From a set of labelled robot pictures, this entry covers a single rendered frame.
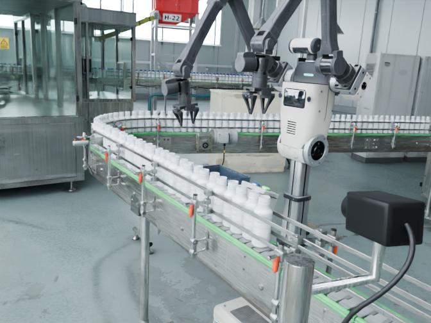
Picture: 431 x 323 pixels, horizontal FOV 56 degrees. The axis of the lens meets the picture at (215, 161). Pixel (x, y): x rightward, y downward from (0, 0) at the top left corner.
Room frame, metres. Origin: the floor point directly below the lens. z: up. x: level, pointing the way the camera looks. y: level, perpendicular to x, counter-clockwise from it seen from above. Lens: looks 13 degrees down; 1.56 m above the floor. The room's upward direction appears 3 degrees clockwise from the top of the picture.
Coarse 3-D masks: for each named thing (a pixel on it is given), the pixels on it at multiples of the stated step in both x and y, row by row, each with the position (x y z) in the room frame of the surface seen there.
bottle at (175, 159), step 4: (172, 156) 1.72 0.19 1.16; (176, 156) 1.73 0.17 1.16; (172, 160) 1.70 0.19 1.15; (176, 160) 1.70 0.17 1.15; (172, 164) 1.70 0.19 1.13; (176, 164) 1.70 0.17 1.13; (168, 168) 1.71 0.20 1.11; (172, 168) 1.69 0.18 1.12; (176, 168) 1.69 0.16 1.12; (168, 172) 1.70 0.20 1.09; (168, 176) 1.70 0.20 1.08; (172, 176) 1.69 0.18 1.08; (168, 180) 1.70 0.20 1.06; (172, 180) 1.69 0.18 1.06; (172, 184) 1.69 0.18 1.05; (168, 188) 1.70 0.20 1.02; (172, 192) 1.68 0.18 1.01
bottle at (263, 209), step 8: (264, 200) 1.21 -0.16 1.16; (256, 208) 1.22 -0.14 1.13; (264, 208) 1.20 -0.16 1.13; (264, 216) 1.19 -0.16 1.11; (272, 216) 1.22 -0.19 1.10; (256, 224) 1.20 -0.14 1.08; (264, 224) 1.19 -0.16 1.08; (256, 232) 1.20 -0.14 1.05; (264, 232) 1.19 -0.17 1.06; (256, 240) 1.20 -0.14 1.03
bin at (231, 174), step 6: (204, 168) 2.42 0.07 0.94; (210, 168) 2.45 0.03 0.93; (216, 168) 2.47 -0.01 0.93; (222, 168) 2.46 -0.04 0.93; (228, 168) 2.40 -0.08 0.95; (222, 174) 2.46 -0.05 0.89; (228, 174) 2.40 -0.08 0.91; (234, 174) 2.35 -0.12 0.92; (240, 174) 2.31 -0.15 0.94; (228, 180) 2.15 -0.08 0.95; (240, 180) 2.20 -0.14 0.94; (246, 180) 2.22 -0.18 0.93
